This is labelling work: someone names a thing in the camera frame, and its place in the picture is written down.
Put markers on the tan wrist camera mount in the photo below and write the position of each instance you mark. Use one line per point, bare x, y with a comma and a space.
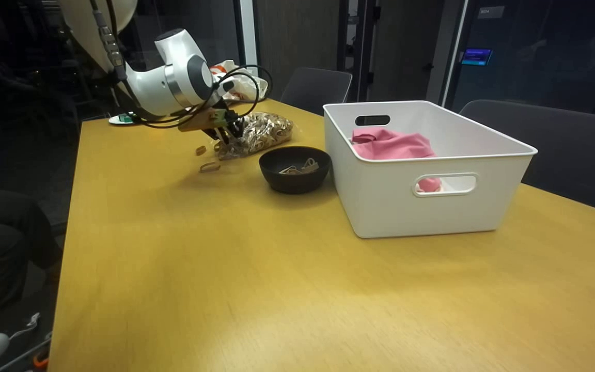
196, 123

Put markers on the black bowl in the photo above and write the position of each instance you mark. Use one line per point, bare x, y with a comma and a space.
293, 185

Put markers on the pink cloth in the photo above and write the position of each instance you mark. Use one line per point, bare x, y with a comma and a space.
391, 145

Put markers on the white plate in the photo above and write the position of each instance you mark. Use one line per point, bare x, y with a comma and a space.
120, 119

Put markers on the wide white wall pillar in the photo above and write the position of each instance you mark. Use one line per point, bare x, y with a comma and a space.
249, 27

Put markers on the tan rubber band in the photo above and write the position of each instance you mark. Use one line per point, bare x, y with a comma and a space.
209, 168
200, 149

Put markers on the small orange floor object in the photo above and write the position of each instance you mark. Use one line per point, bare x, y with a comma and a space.
40, 362

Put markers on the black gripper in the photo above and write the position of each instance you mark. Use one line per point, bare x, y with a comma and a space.
223, 124

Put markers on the grey office chair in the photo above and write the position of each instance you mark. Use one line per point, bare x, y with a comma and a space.
318, 86
573, 158

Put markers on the blue lit screen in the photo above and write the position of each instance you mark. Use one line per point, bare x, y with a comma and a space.
475, 57

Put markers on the thin white window mullion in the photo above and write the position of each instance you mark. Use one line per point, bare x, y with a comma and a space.
453, 48

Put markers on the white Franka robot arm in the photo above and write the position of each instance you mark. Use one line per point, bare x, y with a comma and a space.
166, 83

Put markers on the white plastic bin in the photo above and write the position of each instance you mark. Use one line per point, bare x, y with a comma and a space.
393, 208

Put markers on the black office chair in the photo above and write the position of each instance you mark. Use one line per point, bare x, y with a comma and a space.
1, 240

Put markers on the clear rubber band bag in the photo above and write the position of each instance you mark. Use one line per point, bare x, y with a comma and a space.
268, 131

